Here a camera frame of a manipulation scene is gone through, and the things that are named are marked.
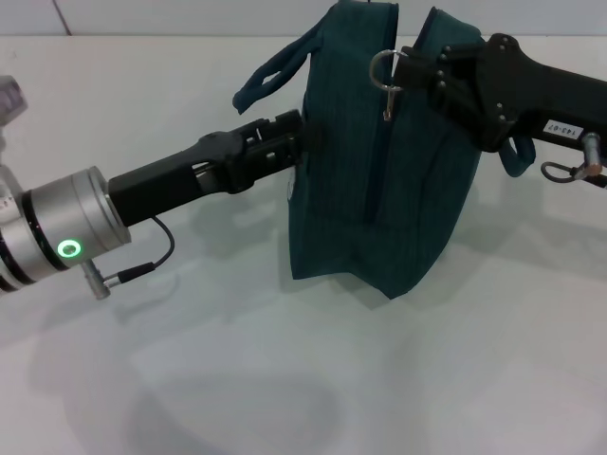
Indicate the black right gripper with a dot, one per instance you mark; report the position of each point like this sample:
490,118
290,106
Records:
521,95

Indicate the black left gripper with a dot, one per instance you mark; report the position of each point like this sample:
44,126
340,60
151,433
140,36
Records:
175,177

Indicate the dark teal lunch bag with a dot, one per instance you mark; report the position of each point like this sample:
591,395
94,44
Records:
379,180

